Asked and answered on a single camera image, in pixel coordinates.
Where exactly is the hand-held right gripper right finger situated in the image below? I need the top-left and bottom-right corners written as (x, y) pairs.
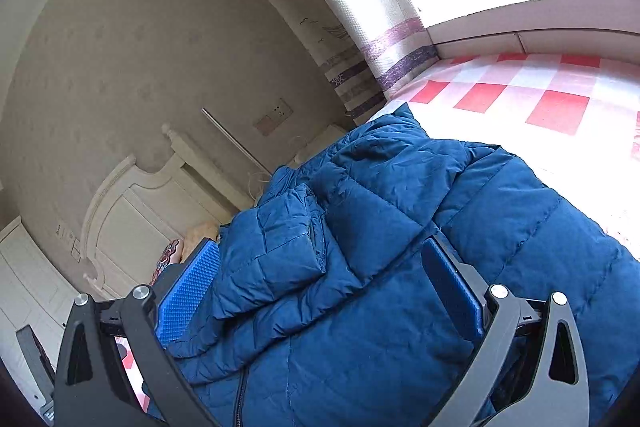
top-left (421, 234), bottom-right (591, 427)

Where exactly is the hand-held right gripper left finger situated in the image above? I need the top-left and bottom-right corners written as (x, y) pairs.
top-left (52, 237), bottom-right (223, 427)

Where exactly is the blue puffer jacket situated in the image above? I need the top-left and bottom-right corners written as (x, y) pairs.
top-left (145, 103), bottom-right (640, 427)

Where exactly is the beige pillow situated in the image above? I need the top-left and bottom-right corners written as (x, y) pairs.
top-left (182, 222), bottom-right (221, 263)

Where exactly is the white bed headboard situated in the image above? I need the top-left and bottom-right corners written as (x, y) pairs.
top-left (80, 122), bottom-right (271, 303)

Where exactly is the metal rod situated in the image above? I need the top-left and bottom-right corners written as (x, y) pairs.
top-left (201, 108), bottom-right (273, 175)

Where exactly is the white wardrobe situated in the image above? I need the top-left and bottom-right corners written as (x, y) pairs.
top-left (0, 217), bottom-right (76, 388)

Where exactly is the dark grey object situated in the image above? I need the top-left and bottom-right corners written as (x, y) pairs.
top-left (15, 326), bottom-right (56, 408)

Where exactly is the white bedside table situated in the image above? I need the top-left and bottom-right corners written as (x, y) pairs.
top-left (292, 124), bottom-right (351, 168)

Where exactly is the red white checked bed sheet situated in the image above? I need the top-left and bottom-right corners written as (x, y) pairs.
top-left (114, 52), bottom-right (640, 414)

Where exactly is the white window ledge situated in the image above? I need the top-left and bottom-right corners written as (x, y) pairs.
top-left (427, 0), bottom-right (640, 62)

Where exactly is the white cable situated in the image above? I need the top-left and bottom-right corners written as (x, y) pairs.
top-left (245, 167), bottom-right (273, 204)

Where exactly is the wall socket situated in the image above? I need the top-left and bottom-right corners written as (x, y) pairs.
top-left (252, 98), bottom-right (293, 136)

